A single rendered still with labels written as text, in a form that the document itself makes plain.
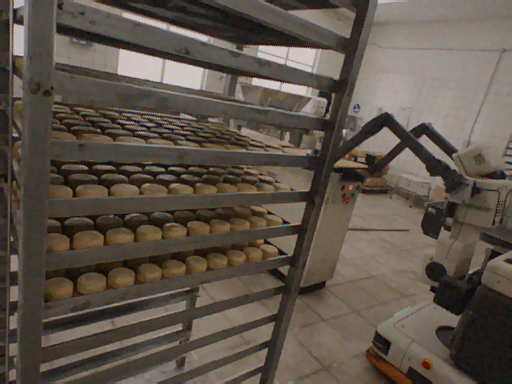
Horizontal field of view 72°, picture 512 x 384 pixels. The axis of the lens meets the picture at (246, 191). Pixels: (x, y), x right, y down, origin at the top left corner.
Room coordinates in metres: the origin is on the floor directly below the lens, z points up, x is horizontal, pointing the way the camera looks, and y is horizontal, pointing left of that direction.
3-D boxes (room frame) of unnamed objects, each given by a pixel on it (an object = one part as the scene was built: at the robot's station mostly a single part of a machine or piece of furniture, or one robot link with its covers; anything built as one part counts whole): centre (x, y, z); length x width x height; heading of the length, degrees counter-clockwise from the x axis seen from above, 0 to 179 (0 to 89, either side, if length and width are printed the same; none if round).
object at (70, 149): (0.67, 0.08, 1.14); 0.64 x 0.03 x 0.03; 131
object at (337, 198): (2.22, -0.64, 0.77); 0.24 x 0.04 x 0.14; 131
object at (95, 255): (0.67, 0.08, 0.96); 0.64 x 0.03 x 0.03; 131
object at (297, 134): (2.88, -0.07, 1.01); 0.72 x 0.33 x 0.34; 131
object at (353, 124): (7.34, -1.78, 0.93); 0.99 x 0.38 x 1.09; 36
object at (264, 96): (2.88, -0.07, 1.25); 0.56 x 0.29 x 0.14; 131
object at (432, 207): (1.77, -1.04, 0.86); 0.28 x 0.16 x 0.22; 132
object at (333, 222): (2.49, -0.40, 0.45); 0.70 x 0.34 x 0.90; 41
